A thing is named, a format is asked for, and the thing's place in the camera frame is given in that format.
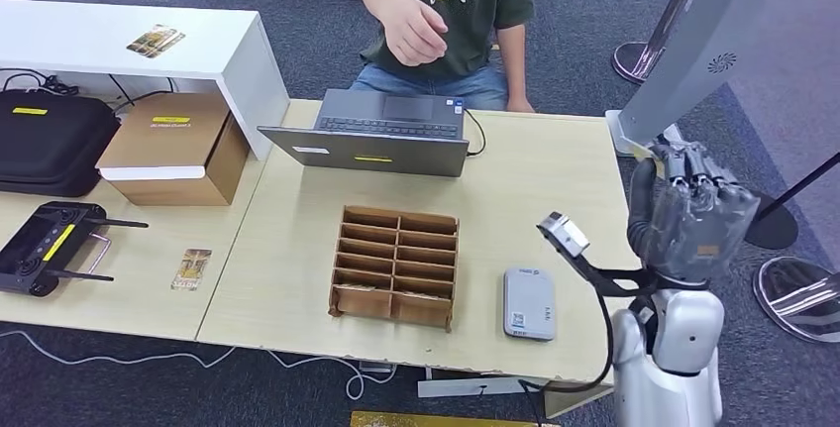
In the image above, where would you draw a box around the beige table leg panel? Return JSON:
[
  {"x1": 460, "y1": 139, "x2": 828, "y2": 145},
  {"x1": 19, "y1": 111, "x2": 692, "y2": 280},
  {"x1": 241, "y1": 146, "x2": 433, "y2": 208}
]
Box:
[{"x1": 543, "y1": 384, "x2": 615, "y2": 420}]

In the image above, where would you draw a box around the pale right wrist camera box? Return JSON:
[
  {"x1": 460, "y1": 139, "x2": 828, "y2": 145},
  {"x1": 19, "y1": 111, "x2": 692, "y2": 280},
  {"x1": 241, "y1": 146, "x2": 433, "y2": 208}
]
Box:
[{"x1": 538, "y1": 211, "x2": 592, "y2": 260}]

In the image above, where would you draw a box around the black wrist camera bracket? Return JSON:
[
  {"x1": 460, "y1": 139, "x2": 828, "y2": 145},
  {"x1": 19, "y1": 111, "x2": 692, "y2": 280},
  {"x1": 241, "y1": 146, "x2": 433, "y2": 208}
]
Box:
[{"x1": 558, "y1": 240, "x2": 658, "y2": 299}]

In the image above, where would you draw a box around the person's right hand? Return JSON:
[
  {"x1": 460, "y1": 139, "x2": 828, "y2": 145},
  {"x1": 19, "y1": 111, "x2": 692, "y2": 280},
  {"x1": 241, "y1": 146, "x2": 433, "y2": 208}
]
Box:
[{"x1": 380, "y1": 0, "x2": 451, "y2": 68}]

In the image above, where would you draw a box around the grey card reader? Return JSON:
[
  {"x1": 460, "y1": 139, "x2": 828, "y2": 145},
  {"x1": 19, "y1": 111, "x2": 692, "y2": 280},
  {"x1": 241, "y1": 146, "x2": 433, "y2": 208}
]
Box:
[{"x1": 503, "y1": 267, "x2": 558, "y2": 342}]

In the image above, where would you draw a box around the grey laptop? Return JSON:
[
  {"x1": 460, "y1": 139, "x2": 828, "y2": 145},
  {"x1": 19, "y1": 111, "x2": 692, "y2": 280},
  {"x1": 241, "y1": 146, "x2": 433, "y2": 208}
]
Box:
[{"x1": 257, "y1": 88, "x2": 472, "y2": 179}]

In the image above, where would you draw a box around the black power cable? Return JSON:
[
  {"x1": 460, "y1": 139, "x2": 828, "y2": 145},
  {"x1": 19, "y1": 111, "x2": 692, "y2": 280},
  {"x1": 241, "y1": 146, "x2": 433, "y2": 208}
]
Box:
[{"x1": 108, "y1": 74, "x2": 177, "y2": 114}]

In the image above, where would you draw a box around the round chrome stanchion base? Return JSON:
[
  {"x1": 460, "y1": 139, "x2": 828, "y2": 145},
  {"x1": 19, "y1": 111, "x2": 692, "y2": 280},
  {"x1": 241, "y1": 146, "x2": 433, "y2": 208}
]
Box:
[{"x1": 753, "y1": 257, "x2": 840, "y2": 345}]

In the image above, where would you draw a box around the white table crossbar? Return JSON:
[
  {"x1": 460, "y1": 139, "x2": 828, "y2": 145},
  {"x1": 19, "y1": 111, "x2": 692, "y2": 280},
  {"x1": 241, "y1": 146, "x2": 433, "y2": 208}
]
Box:
[{"x1": 417, "y1": 377, "x2": 549, "y2": 400}]

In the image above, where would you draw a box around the black laptop cable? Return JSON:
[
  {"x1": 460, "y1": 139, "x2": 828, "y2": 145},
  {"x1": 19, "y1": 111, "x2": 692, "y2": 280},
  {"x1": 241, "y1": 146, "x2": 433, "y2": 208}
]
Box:
[{"x1": 464, "y1": 110, "x2": 488, "y2": 159}]

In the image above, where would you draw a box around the wooden card organizer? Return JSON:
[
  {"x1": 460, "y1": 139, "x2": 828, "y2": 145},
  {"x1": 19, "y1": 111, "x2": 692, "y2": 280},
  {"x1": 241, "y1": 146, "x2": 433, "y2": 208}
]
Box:
[{"x1": 328, "y1": 205, "x2": 461, "y2": 334}]

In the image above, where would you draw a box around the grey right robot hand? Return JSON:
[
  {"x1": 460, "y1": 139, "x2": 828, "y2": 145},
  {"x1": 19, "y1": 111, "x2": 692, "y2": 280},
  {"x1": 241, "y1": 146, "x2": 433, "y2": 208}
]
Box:
[{"x1": 626, "y1": 140, "x2": 763, "y2": 285}]

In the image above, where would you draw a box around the white shelf bench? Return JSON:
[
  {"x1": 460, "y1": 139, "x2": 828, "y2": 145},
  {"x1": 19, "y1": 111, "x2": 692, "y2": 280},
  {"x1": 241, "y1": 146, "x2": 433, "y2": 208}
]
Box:
[{"x1": 0, "y1": 0, "x2": 290, "y2": 161}]

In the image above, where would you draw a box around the white floor cable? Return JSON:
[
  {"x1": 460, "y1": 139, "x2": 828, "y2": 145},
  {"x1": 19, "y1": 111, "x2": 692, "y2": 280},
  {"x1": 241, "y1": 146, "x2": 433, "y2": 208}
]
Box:
[{"x1": 0, "y1": 328, "x2": 398, "y2": 403}]

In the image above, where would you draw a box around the chrome stanchion post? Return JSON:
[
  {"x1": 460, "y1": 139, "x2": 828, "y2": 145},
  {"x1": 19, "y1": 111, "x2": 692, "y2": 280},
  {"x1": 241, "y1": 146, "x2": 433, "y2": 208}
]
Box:
[{"x1": 611, "y1": 0, "x2": 718, "y2": 87}]

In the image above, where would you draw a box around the brown cardboard box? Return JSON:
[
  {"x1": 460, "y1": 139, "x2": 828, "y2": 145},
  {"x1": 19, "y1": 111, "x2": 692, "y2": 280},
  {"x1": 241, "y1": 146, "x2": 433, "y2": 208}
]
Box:
[{"x1": 95, "y1": 92, "x2": 252, "y2": 207}]

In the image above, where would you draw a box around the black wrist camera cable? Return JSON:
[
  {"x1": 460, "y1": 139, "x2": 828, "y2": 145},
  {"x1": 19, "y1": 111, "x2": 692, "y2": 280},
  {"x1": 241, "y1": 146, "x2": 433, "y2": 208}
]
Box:
[{"x1": 518, "y1": 289, "x2": 616, "y2": 427}]

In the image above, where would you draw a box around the silver kiosk stand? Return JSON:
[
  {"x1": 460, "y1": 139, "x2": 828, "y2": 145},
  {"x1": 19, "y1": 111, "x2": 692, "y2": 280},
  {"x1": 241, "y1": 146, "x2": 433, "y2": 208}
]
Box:
[{"x1": 604, "y1": 0, "x2": 808, "y2": 159}]

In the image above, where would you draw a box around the black carrying case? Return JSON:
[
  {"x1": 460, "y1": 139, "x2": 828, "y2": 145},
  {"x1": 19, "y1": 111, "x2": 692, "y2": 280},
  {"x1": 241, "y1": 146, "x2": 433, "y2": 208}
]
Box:
[{"x1": 0, "y1": 89, "x2": 122, "y2": 198}]

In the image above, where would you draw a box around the person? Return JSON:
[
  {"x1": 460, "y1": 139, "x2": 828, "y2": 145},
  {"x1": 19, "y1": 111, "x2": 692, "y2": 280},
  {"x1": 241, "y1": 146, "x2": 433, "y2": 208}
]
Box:
[{"x1": 348, "y1": 0, "x2": 536, "y2": 114}]

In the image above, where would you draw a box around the black cable bundle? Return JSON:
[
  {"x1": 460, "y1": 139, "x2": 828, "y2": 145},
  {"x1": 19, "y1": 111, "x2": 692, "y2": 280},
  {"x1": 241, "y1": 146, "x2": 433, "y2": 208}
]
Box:
[{"x1": 0, "y1": 67, "x2": 81, "y2": 97}]

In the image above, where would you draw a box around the yellow base block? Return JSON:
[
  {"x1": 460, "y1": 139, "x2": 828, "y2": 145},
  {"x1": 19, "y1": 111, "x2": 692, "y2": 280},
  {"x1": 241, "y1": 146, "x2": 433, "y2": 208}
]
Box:
[{"x1": 349, "y1": 411, "x2": 546, "y2": 427}]

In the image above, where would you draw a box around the black remote controller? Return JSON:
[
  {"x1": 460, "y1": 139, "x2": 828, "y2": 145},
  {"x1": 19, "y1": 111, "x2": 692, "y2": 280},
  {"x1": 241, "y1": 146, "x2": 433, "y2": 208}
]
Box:
[{"x1": 0, "y1": 200, "x2": 150, "y2": 298}]

